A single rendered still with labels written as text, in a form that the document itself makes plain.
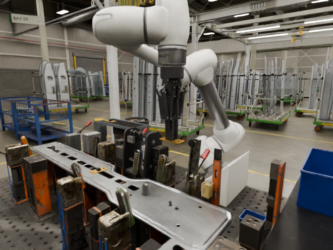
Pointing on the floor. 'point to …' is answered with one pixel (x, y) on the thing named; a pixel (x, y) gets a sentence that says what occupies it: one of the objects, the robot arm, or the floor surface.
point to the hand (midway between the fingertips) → (171, 129)
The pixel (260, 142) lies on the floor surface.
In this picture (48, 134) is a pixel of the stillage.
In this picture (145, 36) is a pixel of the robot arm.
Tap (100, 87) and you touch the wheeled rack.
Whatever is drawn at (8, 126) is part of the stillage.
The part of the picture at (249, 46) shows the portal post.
